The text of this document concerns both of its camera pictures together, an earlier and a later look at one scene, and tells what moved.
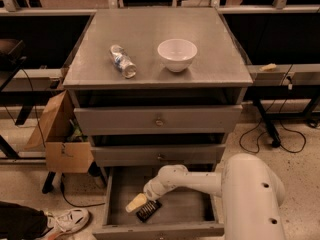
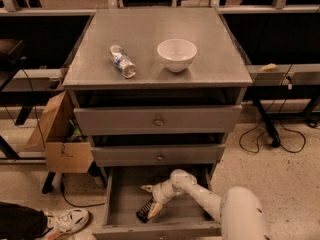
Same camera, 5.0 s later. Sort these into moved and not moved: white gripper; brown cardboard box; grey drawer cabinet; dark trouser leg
Moved: white gripper
Not moved: brown cardboard box; dark trouser leg; grey drawer cabinet
